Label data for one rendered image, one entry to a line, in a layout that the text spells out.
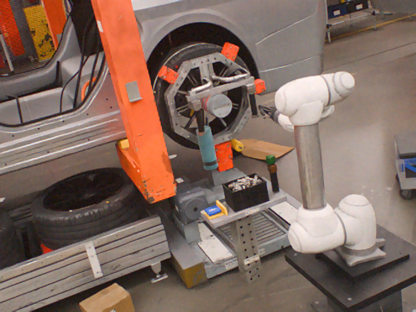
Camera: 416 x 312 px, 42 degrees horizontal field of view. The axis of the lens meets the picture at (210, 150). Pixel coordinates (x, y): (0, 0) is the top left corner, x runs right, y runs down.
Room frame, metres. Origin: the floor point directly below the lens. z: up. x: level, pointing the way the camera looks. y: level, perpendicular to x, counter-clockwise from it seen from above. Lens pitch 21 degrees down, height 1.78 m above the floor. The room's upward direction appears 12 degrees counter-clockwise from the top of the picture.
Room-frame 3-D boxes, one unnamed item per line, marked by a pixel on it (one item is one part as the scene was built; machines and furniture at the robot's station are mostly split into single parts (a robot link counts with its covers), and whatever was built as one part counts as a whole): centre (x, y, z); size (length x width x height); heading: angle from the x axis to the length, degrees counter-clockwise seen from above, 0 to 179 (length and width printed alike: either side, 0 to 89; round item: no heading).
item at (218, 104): (3.13, -0.08, 0.85); 0.21 x 0.14 x 0.14; 18
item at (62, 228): (3.05, 0.80, 0.39); 0.66 x 0.66 x 0.24
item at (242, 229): (2.56, -0.08, 0.21); 0.10 x 0.10 x 0.42; 18
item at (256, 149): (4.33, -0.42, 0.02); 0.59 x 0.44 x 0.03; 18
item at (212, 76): (3.11, -0.19, 1.03); 0.19 x 0.18 x 0.11; 18
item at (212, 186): (3.36, -0.01, 0.32); 0.40 x 0.30 x 0.28; 108
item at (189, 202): (3.07, 0.22, 0.26); 0.42 x 0.18 x 0.35; 18
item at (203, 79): (3.05, 0.00, 1.03); 0.19 x 0.18 x 0.11; 18
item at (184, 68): (3.20, -0.06, 0.85); 0.54 x 0.07 x 0.54; 108
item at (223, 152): (3.24, -0.05, 0.48); 0.16 x 0.12 x 0.17; 18
